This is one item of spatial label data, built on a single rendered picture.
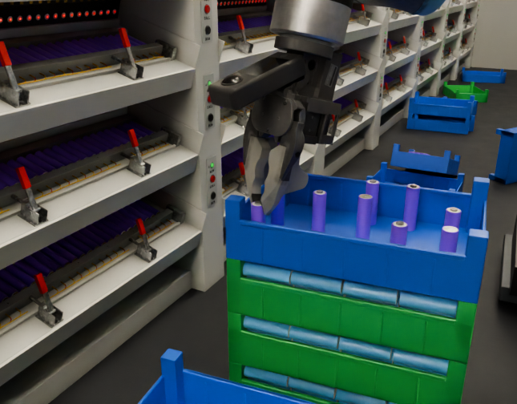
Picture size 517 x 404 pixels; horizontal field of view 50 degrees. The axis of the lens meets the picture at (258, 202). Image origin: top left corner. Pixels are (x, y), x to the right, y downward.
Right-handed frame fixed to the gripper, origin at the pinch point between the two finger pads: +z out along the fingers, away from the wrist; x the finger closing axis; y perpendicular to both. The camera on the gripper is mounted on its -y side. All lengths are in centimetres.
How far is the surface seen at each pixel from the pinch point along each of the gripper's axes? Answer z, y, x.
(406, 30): -55, 208, 142
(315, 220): 1.9, 8.9, -2.1
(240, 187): 15, 52, 65
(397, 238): -0.4, 8.4, -15.4
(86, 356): 44, 1, 42
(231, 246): 6.1, -2.3, 0.6
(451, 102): -24, 226, 115
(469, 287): 2.3, 11.2, -23.7
